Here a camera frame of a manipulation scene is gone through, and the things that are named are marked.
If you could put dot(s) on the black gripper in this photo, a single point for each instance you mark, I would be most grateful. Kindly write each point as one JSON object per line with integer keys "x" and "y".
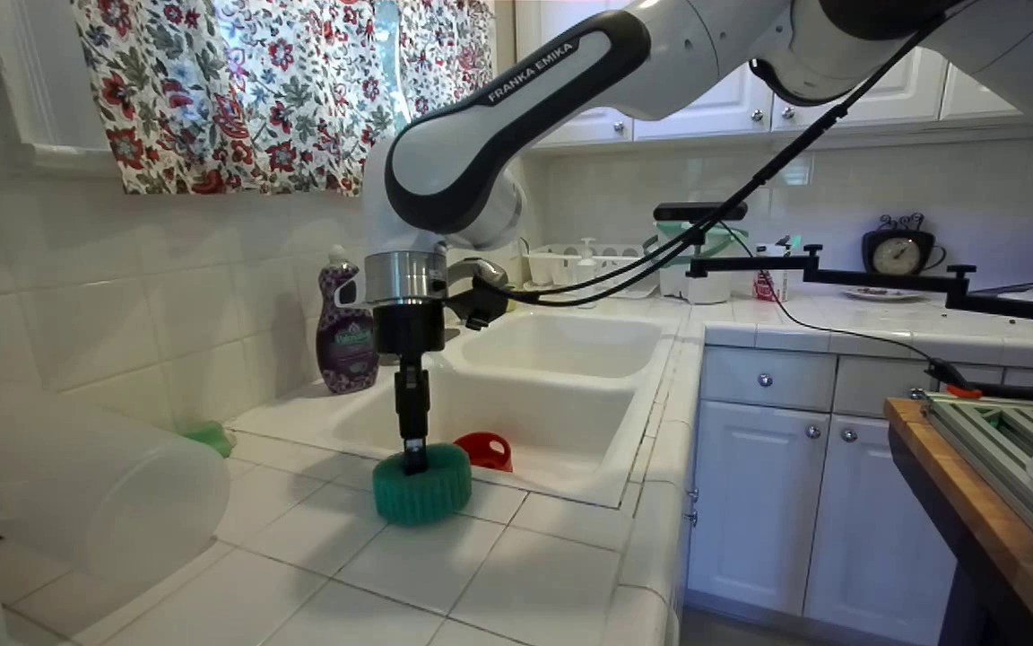
{"x": 410, "y": 329}

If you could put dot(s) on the round green sponge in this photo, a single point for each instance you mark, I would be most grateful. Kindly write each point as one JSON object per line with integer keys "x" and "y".
{"x": 422, "y": 488}

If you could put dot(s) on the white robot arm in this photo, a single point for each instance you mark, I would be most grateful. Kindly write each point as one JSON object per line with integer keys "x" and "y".
{"x": 517, "y": 120}

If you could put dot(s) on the red plastic bowl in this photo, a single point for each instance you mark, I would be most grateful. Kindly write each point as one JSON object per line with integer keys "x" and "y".
{"x": 484, "y": 453}

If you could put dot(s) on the purple dish soap bottle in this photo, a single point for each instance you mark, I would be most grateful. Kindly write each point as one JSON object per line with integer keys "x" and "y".
{"x": 346, "y": 343}

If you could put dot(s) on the white double sink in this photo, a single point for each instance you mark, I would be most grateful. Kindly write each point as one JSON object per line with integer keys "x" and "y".
{"x": 564, "y": 382}

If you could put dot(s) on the green cloth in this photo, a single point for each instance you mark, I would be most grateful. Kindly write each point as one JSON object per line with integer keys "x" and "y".
{"x": 213, "y": 439}

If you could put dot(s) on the white dish rack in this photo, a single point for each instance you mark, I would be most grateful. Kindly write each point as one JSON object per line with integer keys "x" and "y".
{"x": 590, "y": 266}

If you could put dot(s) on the clear plastic container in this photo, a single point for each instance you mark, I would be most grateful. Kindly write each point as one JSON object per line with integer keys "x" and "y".
{"x": 89, "y": 505}

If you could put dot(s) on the white base cabinet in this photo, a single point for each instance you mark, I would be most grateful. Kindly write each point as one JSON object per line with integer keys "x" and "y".
{"x": 778, "y": 505}

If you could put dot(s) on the floral curtain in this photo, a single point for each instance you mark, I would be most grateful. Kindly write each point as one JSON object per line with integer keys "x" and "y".
{"x": 266, "y": 85}

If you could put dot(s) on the small red object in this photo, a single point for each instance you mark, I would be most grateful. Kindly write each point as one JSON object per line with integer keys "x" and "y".
{"x": 764, "y": 290}

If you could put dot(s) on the round black clock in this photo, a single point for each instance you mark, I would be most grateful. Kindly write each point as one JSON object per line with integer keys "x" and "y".
{"x": 897, "y": 254}

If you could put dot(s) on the wooden table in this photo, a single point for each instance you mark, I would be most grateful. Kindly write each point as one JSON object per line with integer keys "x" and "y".
{"x": 994, "y": 549}

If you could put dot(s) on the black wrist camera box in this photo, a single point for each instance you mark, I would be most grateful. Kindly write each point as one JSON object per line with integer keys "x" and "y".
{"x": 483, "y": 299}

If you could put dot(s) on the black stereo camera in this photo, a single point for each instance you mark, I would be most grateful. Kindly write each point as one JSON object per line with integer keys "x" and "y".
{"x": 702, "y": 214}

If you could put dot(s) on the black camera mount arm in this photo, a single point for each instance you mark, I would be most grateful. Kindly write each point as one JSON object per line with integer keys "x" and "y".
{"x": 887, "y": 276}

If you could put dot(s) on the white wall cabinet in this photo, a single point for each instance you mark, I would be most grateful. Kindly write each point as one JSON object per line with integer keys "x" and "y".
{"x": 37, "y": 74}

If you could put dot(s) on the aluminium frame rails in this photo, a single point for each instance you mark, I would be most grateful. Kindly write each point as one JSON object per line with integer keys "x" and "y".
{"x": 1006, "y": 443}

